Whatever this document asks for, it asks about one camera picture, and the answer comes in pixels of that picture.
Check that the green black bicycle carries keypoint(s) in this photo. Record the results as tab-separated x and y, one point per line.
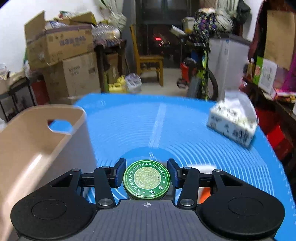
203	74

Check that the blue silicone mat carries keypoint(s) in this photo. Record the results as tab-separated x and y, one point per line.
138	127

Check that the taped brown cardboard box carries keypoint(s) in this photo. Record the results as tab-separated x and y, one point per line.
74	76

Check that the wooden chair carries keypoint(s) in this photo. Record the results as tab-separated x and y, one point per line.
148	60

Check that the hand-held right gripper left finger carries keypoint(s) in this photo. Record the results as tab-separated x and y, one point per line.
120	172

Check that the patterned cloth pile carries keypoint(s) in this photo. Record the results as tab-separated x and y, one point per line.
208	20

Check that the black metal rack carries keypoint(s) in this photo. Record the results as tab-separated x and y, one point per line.
18	97

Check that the green white carton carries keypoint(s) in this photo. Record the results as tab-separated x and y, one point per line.
263	74

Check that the yellow plastic jug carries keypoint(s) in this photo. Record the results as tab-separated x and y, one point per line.
116	85

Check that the dark wooden table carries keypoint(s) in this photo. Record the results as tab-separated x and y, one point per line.
111	46

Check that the beige plastic basket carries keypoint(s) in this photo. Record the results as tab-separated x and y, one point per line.
27	150

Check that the orange plastic item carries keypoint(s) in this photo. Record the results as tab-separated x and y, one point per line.
205	195

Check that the green round lid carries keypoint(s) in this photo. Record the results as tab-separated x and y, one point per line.
146	179

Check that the red plastic crate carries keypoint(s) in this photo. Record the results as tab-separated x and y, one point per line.
277	136

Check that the dark glass door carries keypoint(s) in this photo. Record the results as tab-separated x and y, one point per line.
161	34

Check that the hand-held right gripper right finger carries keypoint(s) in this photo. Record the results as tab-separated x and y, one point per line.
173	172

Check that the white printed tissue box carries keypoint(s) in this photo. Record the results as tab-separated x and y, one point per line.
231	122

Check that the translucent plastic bag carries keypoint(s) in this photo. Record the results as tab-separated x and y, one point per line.
133	83

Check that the open brown cardboard box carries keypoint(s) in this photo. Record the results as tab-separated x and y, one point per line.
57	44

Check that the pile of clear plastic bottles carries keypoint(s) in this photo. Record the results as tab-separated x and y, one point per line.
105	31

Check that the brown cardboard sheet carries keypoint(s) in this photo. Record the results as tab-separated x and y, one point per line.
278	39

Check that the white chest freezer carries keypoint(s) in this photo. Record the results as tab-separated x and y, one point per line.
226	64

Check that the red plastic bucket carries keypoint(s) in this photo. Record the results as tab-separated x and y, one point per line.
185	71

